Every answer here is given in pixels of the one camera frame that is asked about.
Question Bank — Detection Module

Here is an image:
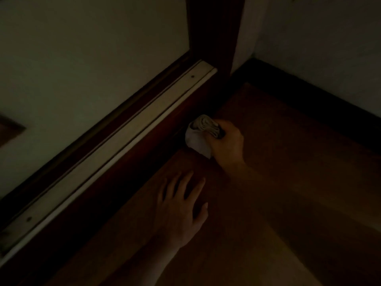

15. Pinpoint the person's left hand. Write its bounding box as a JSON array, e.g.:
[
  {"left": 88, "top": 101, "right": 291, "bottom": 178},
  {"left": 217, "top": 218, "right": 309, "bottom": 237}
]
[{"left": 154, "top": 170, "right": 209, "bottom": 251}]

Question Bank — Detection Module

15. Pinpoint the person's right hand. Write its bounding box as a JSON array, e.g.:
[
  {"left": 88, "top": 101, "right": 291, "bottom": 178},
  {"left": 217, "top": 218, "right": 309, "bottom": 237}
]
[{"left": 208, "top": 119, "right": 244, "bottom": 174}]

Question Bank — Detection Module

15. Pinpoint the grey cleaning cloth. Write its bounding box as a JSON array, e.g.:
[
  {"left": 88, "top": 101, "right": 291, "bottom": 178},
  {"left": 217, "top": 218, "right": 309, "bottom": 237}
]
[{"left": 185, "top": 114, "right": 226, "bottom": 160}]

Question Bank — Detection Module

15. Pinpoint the black baseboard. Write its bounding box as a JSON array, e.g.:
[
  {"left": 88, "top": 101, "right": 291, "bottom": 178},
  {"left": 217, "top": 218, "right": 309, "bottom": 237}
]
[
  {"left": 231, "top": 58, "right": 381, "bottom": 154},
  {"left": 0, "top": 71, "right": 236, "bottom": 286}
]

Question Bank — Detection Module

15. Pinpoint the person's right forearm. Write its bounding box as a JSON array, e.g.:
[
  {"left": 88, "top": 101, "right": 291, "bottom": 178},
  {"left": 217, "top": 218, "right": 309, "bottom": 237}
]
[{"left": 229, "top": 162, "right": 381, "bottom": 286}]

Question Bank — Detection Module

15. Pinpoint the brown inner wooden strip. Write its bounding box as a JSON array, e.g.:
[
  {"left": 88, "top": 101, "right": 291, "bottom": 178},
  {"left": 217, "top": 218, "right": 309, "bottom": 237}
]
[{"left": 0, "top": 52, "right": 194, "bottom": 230}]

